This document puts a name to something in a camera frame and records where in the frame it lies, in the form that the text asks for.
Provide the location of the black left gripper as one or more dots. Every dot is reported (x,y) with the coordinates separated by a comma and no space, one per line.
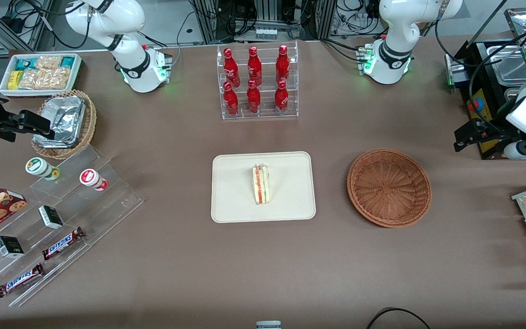
(492,129)

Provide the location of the triangle sandwich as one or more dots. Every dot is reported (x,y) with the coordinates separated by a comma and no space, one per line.
(261,185)

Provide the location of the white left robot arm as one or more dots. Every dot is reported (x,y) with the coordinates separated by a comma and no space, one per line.
(393,27)

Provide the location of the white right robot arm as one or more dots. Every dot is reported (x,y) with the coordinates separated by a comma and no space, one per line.
(130,68)

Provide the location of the light tan wicker basket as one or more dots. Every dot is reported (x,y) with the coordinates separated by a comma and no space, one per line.
(90,123)

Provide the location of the brown round wicker basket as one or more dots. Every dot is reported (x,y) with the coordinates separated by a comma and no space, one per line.
(388,189)

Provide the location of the cream rectangular tray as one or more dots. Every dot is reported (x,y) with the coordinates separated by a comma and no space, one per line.
(235,192)

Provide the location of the green sunflower lid cup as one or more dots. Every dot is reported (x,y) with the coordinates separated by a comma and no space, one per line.
(38,166)

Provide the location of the stack of foil trays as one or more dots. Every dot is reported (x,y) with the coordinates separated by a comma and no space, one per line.
(64,121)

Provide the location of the yellow snack packet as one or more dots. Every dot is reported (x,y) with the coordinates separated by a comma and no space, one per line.
(15,80)

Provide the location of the rice cracker snack bag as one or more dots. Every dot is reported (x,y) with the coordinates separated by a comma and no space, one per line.
(44,79)
(48,62)

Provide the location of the teal snack packet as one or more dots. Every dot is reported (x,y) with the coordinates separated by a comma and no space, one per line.
(24,64)
(68,62)

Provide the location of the stainless steel pan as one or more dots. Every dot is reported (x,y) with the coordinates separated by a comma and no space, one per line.
(509,64)

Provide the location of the white rectangular snack bin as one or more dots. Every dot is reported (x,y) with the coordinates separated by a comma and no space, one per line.
(78,75)

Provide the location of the red lid yogurt cup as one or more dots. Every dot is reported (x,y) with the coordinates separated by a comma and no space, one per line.
(92,178)

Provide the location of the small black carton box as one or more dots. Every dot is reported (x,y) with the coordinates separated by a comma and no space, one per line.
(12,246)
(51,217)

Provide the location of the clear acrylic stepped display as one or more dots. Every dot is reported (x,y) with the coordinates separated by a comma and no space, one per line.
(107,205)

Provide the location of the Snickers chocolate bar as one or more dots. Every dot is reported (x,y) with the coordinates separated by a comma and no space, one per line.
(62,243)
(20,280)

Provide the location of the red cola bottle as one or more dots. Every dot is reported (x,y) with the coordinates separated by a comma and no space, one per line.
(254,99)
(282,64)
(254,66)
(281,99)
(231,66)
(231,101)

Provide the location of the clear acrylic bottle rack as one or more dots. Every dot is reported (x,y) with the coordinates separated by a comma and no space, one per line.
(265,114)

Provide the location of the small grey white device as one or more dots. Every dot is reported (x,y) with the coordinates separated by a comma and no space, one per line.
(268,325)

